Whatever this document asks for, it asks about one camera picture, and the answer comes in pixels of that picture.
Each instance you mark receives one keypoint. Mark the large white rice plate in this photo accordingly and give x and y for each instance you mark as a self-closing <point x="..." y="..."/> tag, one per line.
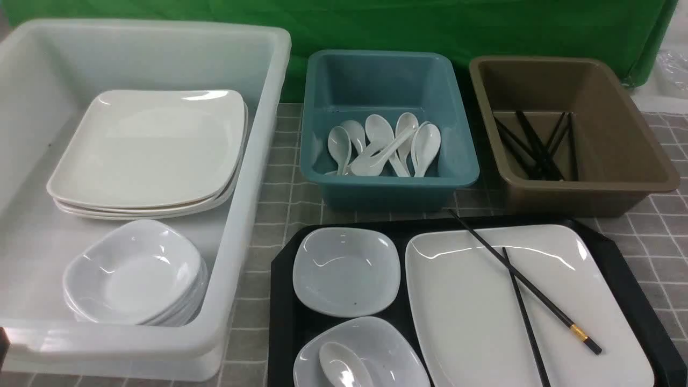
<point x="471" y="330"/>

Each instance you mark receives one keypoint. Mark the grey checked tablecloth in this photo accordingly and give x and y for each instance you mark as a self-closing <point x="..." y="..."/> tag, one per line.
<point x="652" y="238"/>

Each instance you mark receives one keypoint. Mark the brown plastic bin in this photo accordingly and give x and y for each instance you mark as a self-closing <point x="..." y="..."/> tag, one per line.
<point x="620" y="162"/>

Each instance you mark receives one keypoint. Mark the stack of white bowls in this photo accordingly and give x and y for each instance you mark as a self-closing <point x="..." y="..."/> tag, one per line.
<point x="142" y="273"/>

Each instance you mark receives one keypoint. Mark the small grey bowl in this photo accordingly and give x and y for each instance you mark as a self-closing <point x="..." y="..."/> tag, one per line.
<point x="346" y="272"/>
<point x="388" y="356"/>

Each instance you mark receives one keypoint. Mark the top stacked white plate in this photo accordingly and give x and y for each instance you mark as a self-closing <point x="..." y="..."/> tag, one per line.
<point x="148" y="148"/>

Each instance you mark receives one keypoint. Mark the black chopsticks in bin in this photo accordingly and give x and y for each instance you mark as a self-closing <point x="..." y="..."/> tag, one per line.
<point x="537" y="157"/>

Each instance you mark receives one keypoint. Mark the large white plastic bin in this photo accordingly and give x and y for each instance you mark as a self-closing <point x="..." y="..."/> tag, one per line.
<point x="51" y="70"/>

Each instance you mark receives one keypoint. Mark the teal plastic bin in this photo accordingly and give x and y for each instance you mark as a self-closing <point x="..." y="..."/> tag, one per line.
<point x="352" y="85"/>

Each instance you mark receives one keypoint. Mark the stack of white plates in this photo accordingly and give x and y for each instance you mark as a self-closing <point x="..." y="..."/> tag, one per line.
<point x="167" y="211"/>

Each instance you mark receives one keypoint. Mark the clear plastic bag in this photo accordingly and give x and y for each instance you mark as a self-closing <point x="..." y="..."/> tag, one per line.
<point x="672" y="73"/>

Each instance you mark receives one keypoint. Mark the black chopstick gold band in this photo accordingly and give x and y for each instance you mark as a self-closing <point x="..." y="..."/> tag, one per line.
<point x="561" y="315"/>

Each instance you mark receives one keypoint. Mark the green cloth backdrop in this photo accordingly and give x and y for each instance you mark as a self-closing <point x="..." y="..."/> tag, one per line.
<point x="625" y="35"/>

